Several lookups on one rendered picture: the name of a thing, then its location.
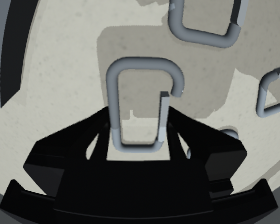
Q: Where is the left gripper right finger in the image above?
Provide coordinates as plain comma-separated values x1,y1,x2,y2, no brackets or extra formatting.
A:
166,106,247,182

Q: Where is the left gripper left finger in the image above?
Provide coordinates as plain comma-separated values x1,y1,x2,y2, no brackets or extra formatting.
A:
29,106,111,160

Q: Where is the grey tray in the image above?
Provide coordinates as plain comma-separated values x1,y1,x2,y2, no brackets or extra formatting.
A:
0,0,39,108

